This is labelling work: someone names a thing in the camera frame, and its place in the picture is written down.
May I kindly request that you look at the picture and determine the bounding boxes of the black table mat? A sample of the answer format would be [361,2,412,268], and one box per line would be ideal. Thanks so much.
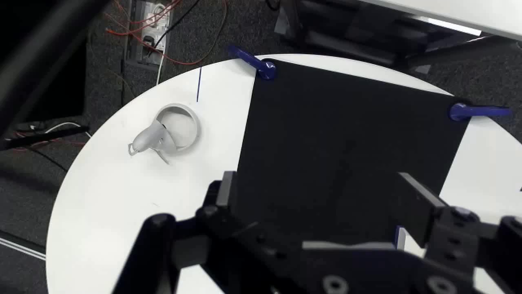
[234,57,469,242]

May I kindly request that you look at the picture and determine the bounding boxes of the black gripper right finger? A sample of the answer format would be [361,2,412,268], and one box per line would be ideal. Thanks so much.
[391,171,479,250]

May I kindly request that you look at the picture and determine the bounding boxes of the blue clamp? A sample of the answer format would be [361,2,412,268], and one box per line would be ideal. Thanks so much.
[448,101,511,124]
[226,44,277,82]

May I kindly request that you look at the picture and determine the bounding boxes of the white round pedestal table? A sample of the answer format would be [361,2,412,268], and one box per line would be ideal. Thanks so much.
[45,52,522,294]

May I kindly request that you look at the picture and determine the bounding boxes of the grey metal post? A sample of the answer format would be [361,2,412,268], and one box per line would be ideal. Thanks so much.
[122,0,167,91]

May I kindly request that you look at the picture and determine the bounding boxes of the red floor cables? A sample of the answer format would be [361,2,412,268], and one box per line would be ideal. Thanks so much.
[104,0,229,70]

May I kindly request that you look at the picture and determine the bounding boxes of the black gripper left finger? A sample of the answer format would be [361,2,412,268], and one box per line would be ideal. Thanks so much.
[197,170,239,219]

